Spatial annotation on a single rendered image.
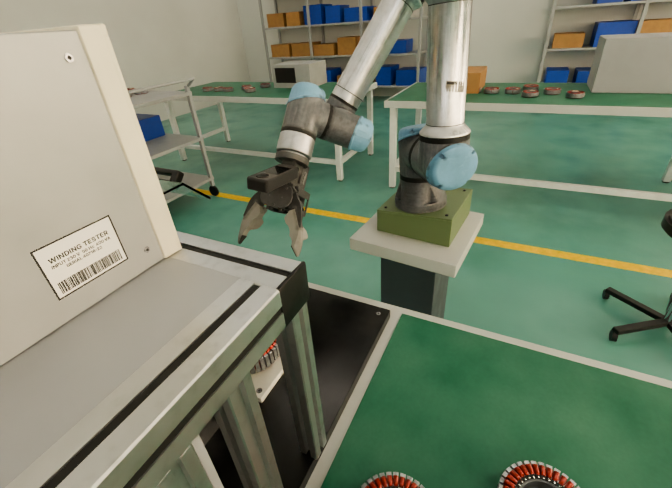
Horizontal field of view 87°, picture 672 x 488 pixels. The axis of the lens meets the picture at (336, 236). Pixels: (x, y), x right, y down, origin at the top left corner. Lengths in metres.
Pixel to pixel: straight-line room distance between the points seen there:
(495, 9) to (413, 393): 6.59
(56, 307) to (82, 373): 0.07
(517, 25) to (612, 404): 6.46
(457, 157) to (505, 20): 6.14
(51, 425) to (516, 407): 0.62
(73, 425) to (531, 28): 6.90
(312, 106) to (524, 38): 6.29
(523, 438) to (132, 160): 0.64
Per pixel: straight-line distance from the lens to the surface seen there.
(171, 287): 0.36
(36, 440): 0.29
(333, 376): 0.68
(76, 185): 0.34
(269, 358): 0.69
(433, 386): 0.70
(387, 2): 0.95
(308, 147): 0.75
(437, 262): 0.99
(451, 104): 0.86
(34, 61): 0.33
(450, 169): 0.87
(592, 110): 2.87
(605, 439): 0.73
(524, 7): 6.94
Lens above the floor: 1.31
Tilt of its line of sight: 31 degrees down
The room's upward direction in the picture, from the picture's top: 4 degrees counter-clockwise
